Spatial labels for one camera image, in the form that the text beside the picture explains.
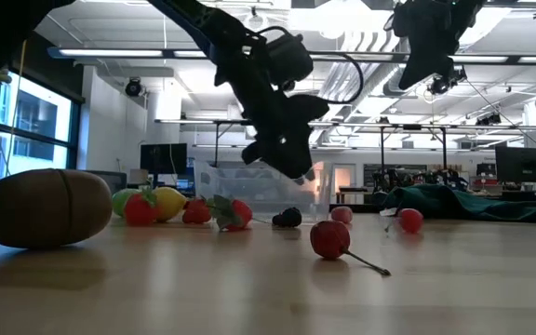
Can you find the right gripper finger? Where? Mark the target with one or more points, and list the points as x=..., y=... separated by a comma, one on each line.
x=412, y=58
x=433, y=62

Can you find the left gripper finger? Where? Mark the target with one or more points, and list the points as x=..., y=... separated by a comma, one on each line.
x=303, y=158
x=277, y=153

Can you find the clear plastic container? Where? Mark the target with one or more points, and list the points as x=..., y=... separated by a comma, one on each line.
x=231, y=181

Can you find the small black toy blackberry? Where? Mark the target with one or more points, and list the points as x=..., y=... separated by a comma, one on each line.
x=278, y=220

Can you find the pink toy peach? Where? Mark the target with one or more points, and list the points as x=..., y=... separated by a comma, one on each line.
x=341, y=215

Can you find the dark red toy cherry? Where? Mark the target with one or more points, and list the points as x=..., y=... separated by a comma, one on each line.
x=329, y=239

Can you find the small leafy toy strawberry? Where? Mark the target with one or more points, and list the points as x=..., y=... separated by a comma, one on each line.
x=196, y=213

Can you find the yellow toy lemon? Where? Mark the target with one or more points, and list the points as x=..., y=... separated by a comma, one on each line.
x=172, y=202

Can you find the bright red toy cherry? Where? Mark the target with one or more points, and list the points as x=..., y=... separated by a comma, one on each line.
x=411, y=220

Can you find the green toy lime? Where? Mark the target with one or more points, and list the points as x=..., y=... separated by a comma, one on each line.
x=119, y=202

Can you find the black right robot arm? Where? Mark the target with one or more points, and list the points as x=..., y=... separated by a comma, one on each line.
x=470, y=11

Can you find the black ceiling track light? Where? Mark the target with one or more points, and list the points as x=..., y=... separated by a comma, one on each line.
x=442, y=84

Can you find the small black ceiling light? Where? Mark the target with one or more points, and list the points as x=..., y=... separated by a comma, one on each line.
x=489, y=120

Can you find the white paper label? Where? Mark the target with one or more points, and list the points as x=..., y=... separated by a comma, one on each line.
x=387, y=212

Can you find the small black computer monitor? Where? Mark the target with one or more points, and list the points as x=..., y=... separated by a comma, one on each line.
x=163, y=158

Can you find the black round ceiling fixture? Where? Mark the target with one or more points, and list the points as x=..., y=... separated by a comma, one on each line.
x=134, y=87

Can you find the red storage box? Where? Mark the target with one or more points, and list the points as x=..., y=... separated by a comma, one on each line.
x=484, y=180

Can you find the large black computer monitor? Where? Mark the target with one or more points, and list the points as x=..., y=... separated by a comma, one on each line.
x=521, y=165

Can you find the dark green cloth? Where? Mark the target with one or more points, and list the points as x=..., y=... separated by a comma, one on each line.
x=435, y=200

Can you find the long ceiling light bar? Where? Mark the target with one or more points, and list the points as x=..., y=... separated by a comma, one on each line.
x=110, y=52

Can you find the large room window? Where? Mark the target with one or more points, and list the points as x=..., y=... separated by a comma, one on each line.
x=35, y=107

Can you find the black metal rig frame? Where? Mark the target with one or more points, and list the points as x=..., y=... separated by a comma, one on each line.
x=217, y=139
x=382, y=149

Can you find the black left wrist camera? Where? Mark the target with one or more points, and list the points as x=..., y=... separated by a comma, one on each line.
x=291, y=58

